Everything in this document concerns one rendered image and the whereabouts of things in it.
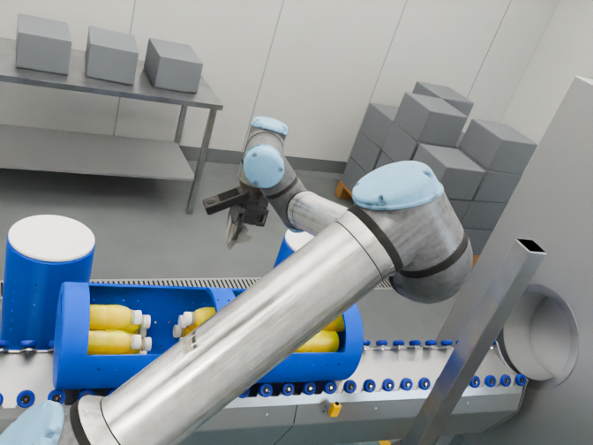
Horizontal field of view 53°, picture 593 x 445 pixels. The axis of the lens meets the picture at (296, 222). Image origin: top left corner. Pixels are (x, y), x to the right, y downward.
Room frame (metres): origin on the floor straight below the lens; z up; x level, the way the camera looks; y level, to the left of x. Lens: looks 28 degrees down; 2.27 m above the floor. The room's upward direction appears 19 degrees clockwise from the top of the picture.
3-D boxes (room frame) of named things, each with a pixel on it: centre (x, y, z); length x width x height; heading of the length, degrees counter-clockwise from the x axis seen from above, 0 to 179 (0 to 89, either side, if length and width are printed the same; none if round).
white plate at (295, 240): (2.24, -0.11, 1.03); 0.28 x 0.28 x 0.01
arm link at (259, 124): (1.38, 0.14, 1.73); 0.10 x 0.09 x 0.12; 10
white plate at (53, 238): (1.67, 0.78, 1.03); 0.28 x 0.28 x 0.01
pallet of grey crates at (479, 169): (4.85, -0.91, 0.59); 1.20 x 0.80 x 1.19; 33
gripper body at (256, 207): (1.38, 0.13, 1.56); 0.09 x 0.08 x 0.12; 118
